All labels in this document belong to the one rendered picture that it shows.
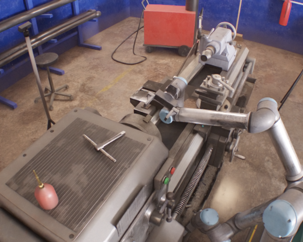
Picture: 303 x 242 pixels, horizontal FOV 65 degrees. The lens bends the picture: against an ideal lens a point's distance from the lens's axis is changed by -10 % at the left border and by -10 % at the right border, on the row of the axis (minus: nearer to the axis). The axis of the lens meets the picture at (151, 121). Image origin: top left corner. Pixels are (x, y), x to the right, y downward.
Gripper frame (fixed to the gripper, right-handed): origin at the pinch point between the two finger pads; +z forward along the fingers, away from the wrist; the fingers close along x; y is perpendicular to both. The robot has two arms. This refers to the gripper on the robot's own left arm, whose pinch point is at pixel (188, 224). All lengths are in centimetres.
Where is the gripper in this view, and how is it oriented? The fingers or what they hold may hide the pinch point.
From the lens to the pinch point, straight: 169.6
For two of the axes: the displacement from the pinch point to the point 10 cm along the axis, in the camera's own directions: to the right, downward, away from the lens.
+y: -7.0, -6.9, 1.9
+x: -6.8, 5.6, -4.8
